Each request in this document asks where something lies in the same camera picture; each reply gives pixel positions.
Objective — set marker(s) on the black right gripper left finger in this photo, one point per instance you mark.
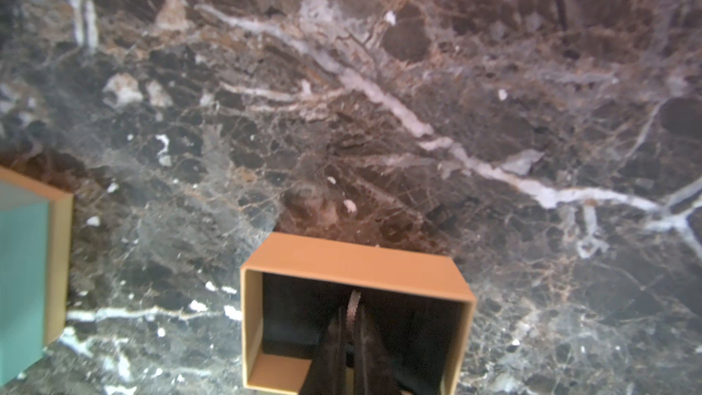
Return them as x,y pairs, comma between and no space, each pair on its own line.
327,372

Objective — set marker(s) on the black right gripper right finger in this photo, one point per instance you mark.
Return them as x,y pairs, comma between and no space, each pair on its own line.
373,371

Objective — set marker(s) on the tan ring box base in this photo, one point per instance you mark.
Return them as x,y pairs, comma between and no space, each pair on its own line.
292,286

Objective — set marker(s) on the mint green closed box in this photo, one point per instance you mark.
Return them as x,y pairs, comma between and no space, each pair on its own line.
36,226

